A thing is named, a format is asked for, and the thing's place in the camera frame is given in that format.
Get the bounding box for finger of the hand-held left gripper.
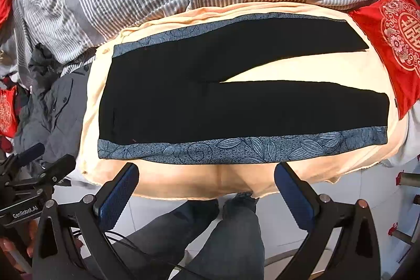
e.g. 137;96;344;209
33;154;77;187
0;143;46;171

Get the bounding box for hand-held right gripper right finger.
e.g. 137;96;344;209
274;162;381;280

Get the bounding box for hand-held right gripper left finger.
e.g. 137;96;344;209
32;162;140;280

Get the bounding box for black pants with floral trim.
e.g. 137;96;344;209
97;12;391;166

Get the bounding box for person's left hand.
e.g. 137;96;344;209
0;221;43;258

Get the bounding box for small red embroidered pillow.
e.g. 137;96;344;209
0;85;18;138

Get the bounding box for grey button shirt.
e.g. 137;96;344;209
15;65;96;166

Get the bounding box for person's right leg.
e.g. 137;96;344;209
184;193;266;280

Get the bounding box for person's leg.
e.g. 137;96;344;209
184;193;266;280
125;198;220;280

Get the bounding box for person's left leg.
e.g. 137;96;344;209
125;198;220;280

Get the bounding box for peach blanket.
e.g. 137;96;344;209
80;3;409;202

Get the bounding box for dark padded jacket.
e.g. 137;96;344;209
29;43;63;79

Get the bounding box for light grey bed sheet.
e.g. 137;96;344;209
381;109;420;169

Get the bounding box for red cloth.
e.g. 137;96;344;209
0;0;15;28

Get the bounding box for large red embroidered pillow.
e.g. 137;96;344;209
348;0;420;120

